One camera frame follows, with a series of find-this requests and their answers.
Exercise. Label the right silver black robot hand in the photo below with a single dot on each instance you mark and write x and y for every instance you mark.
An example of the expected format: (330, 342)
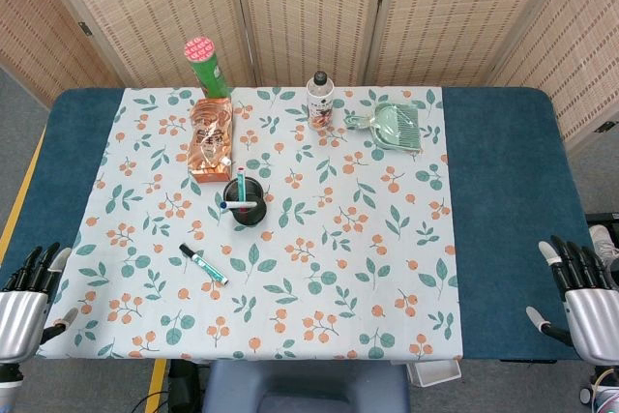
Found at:
(595, 321)

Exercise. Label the woven folding screen panel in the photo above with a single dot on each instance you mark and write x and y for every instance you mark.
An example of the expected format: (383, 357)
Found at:
(43, 31)
(450, 11)
(580, 45)
(164, 11)
(309, 11)

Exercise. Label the floral fruit print tablecloth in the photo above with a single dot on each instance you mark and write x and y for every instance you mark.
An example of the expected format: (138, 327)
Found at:
(309, 258)

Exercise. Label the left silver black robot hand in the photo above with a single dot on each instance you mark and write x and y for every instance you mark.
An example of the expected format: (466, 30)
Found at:
(19, 316)

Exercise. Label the clear bottle black cap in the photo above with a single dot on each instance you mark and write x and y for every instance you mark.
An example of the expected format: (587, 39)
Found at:
(320, 103)

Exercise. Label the green dustpan brush set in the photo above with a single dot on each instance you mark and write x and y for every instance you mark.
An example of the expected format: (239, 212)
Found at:
(394, 127)

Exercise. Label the blue table cover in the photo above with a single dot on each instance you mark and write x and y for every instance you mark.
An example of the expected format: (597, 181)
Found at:
(508, 166)

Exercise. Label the black mesh pen holder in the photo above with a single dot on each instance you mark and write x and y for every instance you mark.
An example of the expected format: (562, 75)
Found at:
(249, 215)

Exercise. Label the white plastic box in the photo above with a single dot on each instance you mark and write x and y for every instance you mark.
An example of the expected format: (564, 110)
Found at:
(435, 372)

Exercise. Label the orange snack bag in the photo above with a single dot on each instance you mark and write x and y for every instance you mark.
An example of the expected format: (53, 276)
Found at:
(210, 142)

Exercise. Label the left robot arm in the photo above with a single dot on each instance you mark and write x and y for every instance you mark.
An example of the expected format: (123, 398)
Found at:
(9, 381)

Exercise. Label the blue capped white marker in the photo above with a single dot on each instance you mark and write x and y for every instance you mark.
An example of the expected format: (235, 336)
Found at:
(239, 203)

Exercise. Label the white sneaker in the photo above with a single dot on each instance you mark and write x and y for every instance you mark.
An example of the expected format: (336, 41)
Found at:
(604, 241)

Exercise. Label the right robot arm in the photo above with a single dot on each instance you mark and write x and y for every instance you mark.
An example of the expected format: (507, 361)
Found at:
(604, 384)

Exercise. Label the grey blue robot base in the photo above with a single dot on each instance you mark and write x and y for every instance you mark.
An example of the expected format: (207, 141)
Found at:
(304, 386)

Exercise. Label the black metal stand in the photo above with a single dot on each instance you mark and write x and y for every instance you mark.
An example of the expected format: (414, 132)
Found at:
(184, 384)

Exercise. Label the dark metal screen hinge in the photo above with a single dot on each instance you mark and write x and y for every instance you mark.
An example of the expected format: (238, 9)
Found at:
(603, 127)
(85, 29)

